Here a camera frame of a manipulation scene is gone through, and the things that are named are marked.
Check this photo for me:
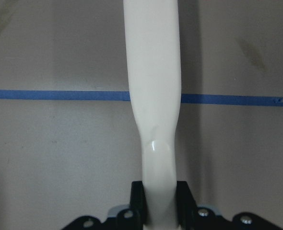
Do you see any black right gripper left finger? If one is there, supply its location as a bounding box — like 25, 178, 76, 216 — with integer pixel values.
63, 181, 147, 230

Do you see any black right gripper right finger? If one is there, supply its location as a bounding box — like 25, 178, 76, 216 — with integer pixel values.
177, 181, 280, 230

